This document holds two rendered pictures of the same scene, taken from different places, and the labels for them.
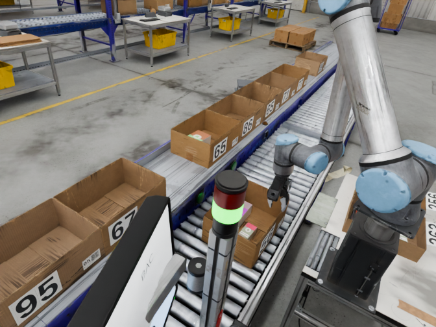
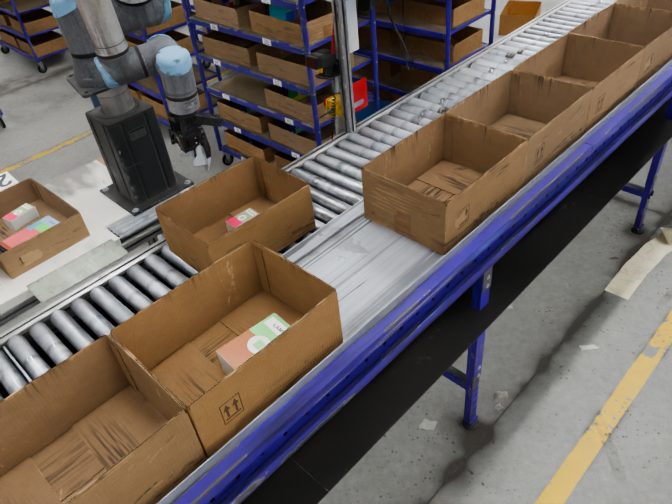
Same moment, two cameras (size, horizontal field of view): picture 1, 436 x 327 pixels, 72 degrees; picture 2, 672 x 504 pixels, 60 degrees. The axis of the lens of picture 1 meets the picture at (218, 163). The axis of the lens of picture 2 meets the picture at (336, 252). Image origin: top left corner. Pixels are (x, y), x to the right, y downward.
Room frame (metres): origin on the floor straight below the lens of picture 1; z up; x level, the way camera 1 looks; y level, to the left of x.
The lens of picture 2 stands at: (2.44, 0.64, 1.90)
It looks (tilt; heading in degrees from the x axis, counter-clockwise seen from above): 39 degrees down; 201
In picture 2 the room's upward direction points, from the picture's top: 7 degrees counter-clockwise
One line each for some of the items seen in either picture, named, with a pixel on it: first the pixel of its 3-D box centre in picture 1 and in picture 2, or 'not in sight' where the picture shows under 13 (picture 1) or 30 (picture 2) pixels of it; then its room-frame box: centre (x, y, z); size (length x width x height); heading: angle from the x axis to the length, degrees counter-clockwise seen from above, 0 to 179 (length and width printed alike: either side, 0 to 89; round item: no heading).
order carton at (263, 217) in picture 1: (246, 218); (237, 217); (1.12, -0.18, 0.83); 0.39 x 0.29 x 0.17; 151
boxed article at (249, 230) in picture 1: (247, 233); (243, 222); (1.08, -0.19, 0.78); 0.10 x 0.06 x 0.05; 149
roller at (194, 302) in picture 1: (183, 294); (352, 185); (0.73, 0.09, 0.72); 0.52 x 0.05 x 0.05; 62
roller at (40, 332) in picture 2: (278, 173); (75, 371); (1.71, -0.43, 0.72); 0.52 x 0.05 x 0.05; 62
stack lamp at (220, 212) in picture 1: (228, 199); not in sight; (0.36, -0.02, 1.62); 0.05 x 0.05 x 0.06
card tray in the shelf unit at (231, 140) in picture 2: not in sight; (263, 137); (-0.49, -0.86, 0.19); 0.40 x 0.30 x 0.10; 61
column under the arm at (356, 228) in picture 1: (362, 255); (133, 150); (0.90, -0.68, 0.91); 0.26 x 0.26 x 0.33; 62
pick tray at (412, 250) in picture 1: (383, 223); (22, 224); (1.24, -0.96, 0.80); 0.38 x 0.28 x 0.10; 64
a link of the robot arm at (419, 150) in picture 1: (412, 169); (84, 16); (0.89, -0.68, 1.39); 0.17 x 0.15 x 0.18; 132
